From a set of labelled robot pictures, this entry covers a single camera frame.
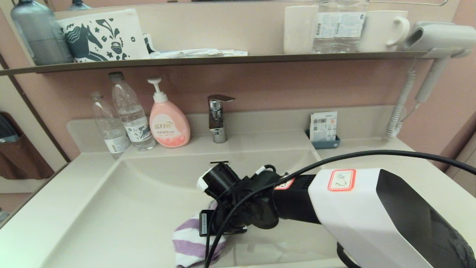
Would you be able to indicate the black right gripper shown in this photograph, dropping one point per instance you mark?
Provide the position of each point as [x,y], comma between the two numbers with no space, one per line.
[214,223]

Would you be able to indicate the purple white striped towel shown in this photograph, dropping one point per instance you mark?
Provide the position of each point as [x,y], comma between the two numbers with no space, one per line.
[189,242]

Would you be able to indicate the chrome faucet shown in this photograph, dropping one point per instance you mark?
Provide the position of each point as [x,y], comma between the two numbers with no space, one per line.
[217,123]

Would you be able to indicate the beige sink basin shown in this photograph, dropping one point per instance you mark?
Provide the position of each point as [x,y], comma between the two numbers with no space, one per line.
[111,223]

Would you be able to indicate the pink soap pump bottle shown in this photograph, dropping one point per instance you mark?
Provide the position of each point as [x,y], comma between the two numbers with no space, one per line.
[169,126]

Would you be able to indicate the tall clear water bottle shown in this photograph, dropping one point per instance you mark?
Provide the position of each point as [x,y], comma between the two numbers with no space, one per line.
[134,119]

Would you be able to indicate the small clear water bottle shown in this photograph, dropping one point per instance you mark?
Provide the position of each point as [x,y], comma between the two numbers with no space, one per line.
[111,134]

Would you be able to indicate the blue plastic tray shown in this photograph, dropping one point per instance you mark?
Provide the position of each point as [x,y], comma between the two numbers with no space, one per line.
[327,144]

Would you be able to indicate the flat white plastic packets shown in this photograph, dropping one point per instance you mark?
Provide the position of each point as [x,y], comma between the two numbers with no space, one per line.
[197,53]

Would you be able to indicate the horse print white pouch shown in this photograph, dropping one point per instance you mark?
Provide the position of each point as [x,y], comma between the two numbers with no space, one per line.
[100,35]

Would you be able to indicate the large grey plastic bottle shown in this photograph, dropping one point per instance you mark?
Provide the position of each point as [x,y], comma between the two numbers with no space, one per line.
[41,33]

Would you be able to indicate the white hair dryer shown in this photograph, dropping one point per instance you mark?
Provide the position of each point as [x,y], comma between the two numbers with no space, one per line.
[442,37]

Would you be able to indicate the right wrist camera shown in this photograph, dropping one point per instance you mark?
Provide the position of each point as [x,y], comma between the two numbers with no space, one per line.
[202,182]

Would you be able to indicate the brown wall shelf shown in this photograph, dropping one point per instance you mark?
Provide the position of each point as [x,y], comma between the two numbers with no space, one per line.
[223,59]

